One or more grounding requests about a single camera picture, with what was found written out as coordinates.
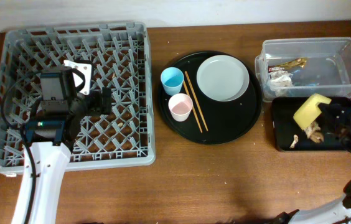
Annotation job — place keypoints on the grey round plate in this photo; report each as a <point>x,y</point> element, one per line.
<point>222,78</point>

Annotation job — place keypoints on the blue plastic cup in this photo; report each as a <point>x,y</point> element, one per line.
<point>172,80</point>

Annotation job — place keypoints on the white tissue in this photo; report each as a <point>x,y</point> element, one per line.
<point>280,79</point>

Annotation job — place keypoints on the grey dishwasher rack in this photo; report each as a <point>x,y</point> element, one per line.
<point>121,58</point>

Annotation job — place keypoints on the black rectangular tray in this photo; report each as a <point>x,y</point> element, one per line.
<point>285,127</point>

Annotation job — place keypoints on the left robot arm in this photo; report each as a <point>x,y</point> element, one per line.
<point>49,135</point>

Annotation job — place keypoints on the round black tray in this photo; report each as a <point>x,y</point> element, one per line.
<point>225,121</point>

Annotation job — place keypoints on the gold snack wrapper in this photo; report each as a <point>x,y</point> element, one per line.
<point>299,62</point>

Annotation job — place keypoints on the food scraps pile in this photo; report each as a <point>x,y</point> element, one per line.
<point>313,132</point>

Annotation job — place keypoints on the yellow bowl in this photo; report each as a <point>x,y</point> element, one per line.
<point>309,110</point>

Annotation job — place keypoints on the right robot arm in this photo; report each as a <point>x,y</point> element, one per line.
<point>337,211</point>

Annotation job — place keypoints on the wooden chopstick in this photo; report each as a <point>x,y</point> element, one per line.
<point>193,109</point>
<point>196,100</point>

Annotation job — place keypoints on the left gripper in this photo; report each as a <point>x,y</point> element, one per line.
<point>96,107</point>

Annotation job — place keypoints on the clear plastic bin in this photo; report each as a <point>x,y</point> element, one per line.
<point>327,71</point>

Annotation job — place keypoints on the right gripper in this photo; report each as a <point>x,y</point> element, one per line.
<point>344,123</point>

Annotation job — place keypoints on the pink plastic cup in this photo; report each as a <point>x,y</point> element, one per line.
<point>180,106</point>

